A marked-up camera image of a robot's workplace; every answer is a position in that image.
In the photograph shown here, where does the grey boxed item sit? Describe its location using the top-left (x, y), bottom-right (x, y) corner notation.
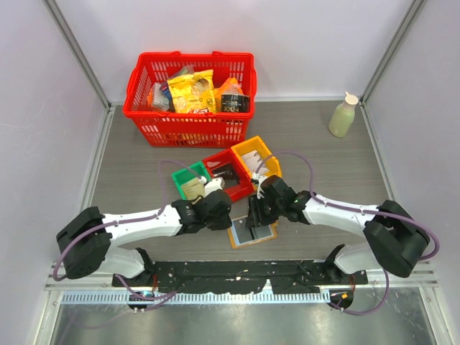
top-left (147, 83), bottom-right (170, 111)

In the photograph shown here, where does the gold card in green bin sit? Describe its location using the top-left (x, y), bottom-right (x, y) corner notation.
top-left (180, 178), bottom-right (205, 201)

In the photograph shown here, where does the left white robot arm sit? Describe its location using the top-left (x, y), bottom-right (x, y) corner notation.
top-left (55, 190), bottom-right (232, 286)

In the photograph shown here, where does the white slotted cable duct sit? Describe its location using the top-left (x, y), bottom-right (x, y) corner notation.
top-left (61, 290), bottom-right (330, 305)

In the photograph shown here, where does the green plastic bin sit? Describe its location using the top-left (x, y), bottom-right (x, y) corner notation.
top-left (171, 161), bottom-right (211, 200)

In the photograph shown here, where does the black card in red bin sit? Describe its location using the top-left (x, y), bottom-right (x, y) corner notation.
top-left (211, 164), bottom-right (240, 189)

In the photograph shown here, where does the green lotion bottle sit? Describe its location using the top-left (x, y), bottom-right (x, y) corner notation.
top-left (328, 92), bottom-right (359, 138)

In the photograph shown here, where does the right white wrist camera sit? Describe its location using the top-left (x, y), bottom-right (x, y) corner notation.
top-left (251, 172), bottom-right (267, 199)

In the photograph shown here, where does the black face cream jar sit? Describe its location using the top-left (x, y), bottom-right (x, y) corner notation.
top-left (221, 93), bottom-right (250, 113)

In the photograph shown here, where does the white card in yellow bin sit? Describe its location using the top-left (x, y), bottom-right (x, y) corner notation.
top-left (241, 150), bottom-right (263, 173)

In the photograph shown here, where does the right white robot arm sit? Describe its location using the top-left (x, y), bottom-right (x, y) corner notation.
top-left (252, 173), bottom-right (431, 284)

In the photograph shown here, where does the orange snack packet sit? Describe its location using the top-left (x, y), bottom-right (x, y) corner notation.
top-left (214, 77), bottom-right (243, 108)

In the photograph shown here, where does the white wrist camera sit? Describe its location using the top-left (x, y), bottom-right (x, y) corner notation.
top-left (198, 176), bottom-right (225, 197)
top-left (251, 172), bottom-right (267, 199)

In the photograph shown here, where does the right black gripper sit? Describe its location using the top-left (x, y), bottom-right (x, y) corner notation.
top-left (246, 193), bottom-right (284, 228)

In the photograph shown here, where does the black credit card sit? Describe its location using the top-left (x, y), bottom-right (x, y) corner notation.
top-left (234, 219), bottom-right (255, 244)

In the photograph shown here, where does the red plastic shopping basket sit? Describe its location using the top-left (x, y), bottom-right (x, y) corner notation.
top-left (123, 51), bottom-right (257, 148)

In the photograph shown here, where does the red plastic bin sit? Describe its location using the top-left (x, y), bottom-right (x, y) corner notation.
top-left (203, 148), bottom-right (254, 201)

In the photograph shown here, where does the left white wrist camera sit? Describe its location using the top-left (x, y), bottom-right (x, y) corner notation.
top-left (198, 176), bottom-right (225, 197)

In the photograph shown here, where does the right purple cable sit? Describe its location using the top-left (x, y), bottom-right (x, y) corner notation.
top-left (257, 150), bottom-right (441, 316)

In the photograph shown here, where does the yellow leather card holder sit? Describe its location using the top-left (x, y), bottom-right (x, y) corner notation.
top-left (227, 217), bottom-right (278, 249)

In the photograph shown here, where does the yellow snack bag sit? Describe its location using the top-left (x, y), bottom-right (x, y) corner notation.
top-left (167, 69), bottom-right (216, 114)

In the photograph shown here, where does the yellow plastic bin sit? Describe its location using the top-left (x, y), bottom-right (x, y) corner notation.
top-left (231, 136), bottom-right (282, 180)

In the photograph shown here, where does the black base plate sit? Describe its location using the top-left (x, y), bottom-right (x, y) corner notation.
top-left (126, 260), bottom-right (368, 295)

